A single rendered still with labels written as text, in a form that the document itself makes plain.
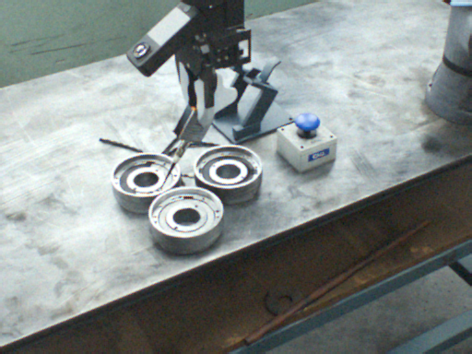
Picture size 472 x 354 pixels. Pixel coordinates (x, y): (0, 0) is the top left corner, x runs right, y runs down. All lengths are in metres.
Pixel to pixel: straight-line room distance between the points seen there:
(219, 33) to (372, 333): 1.19
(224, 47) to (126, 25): 1.87
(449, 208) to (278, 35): 0.50
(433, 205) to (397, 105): 0.27
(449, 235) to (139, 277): 0.68
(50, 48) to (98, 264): 1.79
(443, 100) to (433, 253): 0.30
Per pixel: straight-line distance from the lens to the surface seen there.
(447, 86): 1.30
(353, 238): 1.41
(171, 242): 1.00
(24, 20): 2.67
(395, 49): 1.51
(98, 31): 2.78
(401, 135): 1.25
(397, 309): 2.04
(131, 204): 1.07
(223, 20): 0.97
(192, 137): 1.04
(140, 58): 0.94
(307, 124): 1.13
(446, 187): 1.56
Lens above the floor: 1.52
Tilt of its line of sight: 35 degrees down
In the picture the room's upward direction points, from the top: 2 degrees counter-clockwise
